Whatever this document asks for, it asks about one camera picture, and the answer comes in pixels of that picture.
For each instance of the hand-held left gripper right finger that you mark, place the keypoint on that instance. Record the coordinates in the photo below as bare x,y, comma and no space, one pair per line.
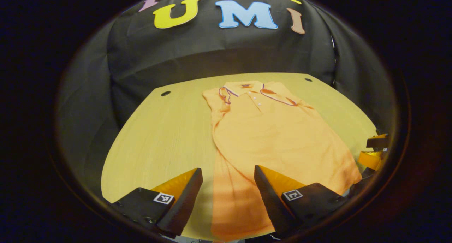
270,200

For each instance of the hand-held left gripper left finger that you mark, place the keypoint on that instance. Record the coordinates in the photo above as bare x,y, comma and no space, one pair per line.
183,204

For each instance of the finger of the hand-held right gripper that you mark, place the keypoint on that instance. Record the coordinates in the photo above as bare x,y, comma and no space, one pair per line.
378,142
370,160

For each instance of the orange T-shirt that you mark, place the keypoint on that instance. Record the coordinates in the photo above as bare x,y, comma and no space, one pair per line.
268,137

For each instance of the black backdrop cloth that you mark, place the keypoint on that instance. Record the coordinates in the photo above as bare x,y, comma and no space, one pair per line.
212,48

